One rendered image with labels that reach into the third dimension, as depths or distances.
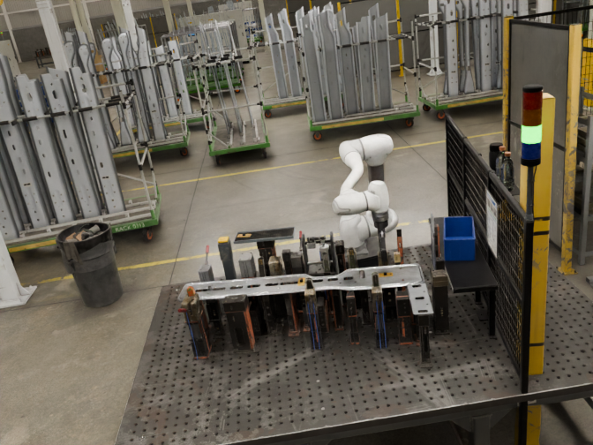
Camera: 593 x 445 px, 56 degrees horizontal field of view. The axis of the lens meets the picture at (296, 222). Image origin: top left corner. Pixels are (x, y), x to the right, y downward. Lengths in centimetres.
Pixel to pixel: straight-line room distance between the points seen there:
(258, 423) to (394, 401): 63
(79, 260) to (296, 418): 313
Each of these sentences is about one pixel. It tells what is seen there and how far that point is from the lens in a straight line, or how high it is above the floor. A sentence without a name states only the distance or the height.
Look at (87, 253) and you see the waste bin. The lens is 532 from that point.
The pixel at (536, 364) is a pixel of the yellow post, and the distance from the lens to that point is 289.
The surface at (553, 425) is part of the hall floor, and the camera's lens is 372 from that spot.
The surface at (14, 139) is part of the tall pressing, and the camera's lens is 708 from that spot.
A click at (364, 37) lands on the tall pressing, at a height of 156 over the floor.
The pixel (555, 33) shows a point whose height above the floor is 191.
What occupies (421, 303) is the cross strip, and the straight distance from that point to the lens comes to 284.
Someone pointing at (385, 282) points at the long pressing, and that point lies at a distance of 303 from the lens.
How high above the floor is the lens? 252
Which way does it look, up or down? 23 degrees down
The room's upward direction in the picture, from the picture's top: 8 degrees counter-clockwise
